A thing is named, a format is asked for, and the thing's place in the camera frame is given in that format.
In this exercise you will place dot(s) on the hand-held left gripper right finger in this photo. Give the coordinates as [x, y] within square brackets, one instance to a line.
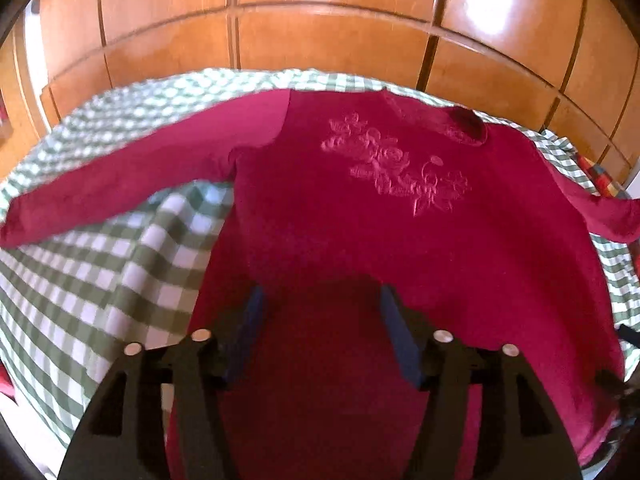
[397, 327]

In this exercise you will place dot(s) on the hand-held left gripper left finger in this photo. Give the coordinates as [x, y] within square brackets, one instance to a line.
[250, 317]

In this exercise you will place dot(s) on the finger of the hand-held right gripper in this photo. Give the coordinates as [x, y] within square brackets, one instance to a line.
[629, 336]
[611, 382]

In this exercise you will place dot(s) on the red embroidered sweater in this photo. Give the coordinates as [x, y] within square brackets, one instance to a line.
[350, 220]

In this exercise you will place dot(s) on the green white checked blanket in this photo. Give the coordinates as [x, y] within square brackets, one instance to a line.
[100, 285]

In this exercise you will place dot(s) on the colourful patchwork cloth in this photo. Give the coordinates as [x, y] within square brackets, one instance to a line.
[600, 175]

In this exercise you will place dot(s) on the wooden wardrobe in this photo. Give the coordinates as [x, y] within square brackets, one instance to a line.
[325, 35]

